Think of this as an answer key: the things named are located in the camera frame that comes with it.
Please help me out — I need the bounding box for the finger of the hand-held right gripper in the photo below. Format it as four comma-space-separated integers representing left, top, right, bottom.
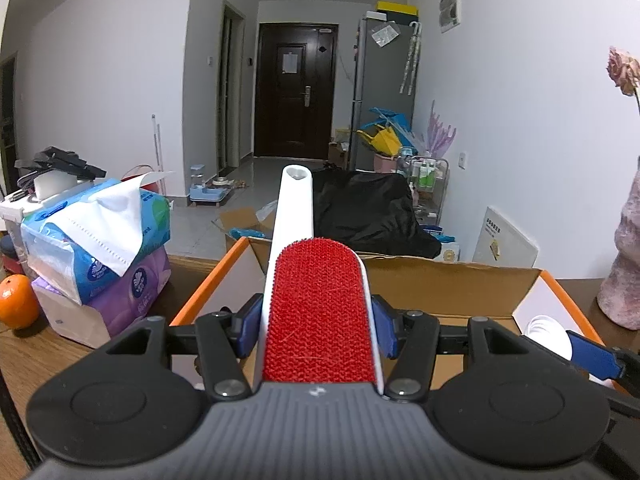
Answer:
565, 330, 640, 386
594, 383, 640, 415

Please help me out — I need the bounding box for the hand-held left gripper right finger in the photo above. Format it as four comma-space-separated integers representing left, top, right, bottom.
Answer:
372, 295, 538, 403

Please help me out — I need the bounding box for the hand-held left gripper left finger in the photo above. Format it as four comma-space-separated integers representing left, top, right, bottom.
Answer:
105, 294, 264, 402

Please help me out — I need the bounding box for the white round container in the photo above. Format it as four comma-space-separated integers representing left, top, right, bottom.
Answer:
524, 314, 617, 389

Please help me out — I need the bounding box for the white red lint brush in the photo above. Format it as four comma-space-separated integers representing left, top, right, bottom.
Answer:
252, 163, 385, 397

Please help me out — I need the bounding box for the orange and white cardboard box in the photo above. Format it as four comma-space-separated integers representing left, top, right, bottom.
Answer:
167, 236, 627, 397

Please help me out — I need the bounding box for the pink textured vase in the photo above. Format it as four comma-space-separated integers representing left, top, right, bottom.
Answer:
597, 156, 640, 331

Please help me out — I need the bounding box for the small open cardboard box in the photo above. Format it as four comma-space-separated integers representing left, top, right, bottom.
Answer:
212, 205, 277, 247

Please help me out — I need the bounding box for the black bag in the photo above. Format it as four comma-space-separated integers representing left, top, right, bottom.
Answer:
312, 168, 443, 261

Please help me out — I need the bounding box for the purple tissue pack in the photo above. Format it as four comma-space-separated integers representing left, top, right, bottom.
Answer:
31, 247, 172, 351

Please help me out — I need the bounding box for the blue pet water feeder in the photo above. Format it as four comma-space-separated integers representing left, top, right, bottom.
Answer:
188, 163, 237, 207

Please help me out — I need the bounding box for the white board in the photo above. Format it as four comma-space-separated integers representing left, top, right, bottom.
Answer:
472, 205, 540, 267

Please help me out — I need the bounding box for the metal cart with bottles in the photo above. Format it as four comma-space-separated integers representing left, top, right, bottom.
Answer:
399, 154, 450, 222

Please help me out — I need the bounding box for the yellow bag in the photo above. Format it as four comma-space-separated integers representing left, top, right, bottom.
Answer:
356, 127, 402, 159

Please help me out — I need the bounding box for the red bucket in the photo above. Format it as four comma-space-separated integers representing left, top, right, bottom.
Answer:
120, 162, 169, 197

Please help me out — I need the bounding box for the white mop pole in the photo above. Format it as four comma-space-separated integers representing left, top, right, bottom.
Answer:
151, 113, 169, 197

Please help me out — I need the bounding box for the blue tissue pack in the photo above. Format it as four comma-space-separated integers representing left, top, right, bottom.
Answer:
20, 172, 172, 306

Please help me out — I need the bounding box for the purple feather decoration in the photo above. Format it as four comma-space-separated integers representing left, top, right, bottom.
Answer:
421, 99, 457, 159

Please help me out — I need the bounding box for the orange fruit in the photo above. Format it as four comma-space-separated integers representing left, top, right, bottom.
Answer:
0, 273, 41, 331

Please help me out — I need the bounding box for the dark wooden door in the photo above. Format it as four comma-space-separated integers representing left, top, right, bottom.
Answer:
257, 23, 339, 159

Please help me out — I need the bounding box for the white storage box with items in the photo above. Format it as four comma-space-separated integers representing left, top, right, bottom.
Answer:
0, 172, 77, 233

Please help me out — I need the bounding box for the grey fridge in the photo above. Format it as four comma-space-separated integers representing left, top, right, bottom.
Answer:
349, 9, 419, 174

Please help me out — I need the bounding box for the black device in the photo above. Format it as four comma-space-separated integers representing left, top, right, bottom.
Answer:
14, 145, 109, 182

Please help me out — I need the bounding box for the folded pale umbrella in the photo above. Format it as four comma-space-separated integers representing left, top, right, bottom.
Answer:
398, 22, 421, 96

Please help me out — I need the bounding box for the dried pink rose bouquet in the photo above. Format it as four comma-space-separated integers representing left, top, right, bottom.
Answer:
604, 0, 640, 113

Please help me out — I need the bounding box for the clear plastic bag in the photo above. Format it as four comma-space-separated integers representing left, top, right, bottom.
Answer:
370, 21, 402, 49

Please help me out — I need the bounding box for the yellow and black box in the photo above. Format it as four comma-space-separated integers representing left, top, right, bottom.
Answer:
375, 0, 420, 17

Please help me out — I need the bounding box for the black cable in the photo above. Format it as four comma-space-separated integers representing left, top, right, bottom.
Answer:
0, 367, 42, 472

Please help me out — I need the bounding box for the wall electrical panel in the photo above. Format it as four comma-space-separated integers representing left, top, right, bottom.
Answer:
438, 0, 462, 34

